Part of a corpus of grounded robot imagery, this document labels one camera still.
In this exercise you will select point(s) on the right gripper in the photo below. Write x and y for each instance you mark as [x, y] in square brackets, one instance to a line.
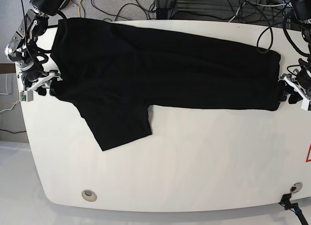
[33, 78]

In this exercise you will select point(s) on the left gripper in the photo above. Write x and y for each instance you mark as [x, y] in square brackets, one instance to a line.
[298, 78]

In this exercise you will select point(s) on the black T-shirt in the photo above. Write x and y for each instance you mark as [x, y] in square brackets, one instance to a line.
[112, 73]

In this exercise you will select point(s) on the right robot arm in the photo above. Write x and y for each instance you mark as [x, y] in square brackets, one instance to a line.
[27, 56]

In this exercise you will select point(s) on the red warning sticker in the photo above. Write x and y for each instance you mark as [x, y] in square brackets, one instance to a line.
[308, 158]

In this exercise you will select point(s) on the right table grommet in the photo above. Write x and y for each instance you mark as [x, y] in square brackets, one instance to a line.
[296, 187]

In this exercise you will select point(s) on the table grommet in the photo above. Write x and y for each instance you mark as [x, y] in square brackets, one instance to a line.
[89, 195]
[296, 187]

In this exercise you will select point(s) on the left table grommet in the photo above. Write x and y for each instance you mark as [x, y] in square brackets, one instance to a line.
[89, 195]

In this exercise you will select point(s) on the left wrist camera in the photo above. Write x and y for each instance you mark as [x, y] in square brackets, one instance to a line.
[306, 105]

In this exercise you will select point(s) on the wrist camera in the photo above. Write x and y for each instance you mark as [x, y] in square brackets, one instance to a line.
[26, 96]
[306, 105]

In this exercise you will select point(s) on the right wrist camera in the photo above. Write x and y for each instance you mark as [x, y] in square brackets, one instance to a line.
[26, 96]

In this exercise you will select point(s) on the black clamp with cable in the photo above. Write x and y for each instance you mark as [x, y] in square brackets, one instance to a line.
[294, 207]

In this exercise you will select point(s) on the aluminium frame post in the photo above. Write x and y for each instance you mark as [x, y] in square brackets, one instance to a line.
[165, 9]

